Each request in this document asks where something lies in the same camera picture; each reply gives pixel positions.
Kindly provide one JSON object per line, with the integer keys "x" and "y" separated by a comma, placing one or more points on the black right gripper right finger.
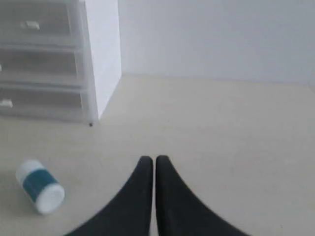
{"x": 179, "y": 212}

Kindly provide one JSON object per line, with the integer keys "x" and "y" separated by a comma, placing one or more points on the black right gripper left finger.
{"x": 129, "y": 212}

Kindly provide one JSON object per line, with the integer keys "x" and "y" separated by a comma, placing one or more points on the clear bottom wide drawer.
{"x": 40, "y": 103}

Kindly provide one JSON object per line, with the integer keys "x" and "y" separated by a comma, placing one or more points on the clear wide drawer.
{"x": 21, "y": 64}
{"x": 40, "y": 103}

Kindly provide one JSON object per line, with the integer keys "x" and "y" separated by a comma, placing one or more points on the clear middle wide drawer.
{"x": 21, "y": 64}

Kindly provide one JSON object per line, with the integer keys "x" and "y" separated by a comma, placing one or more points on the white plastic drawer cabinet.
{"x": 98, "y": 60}

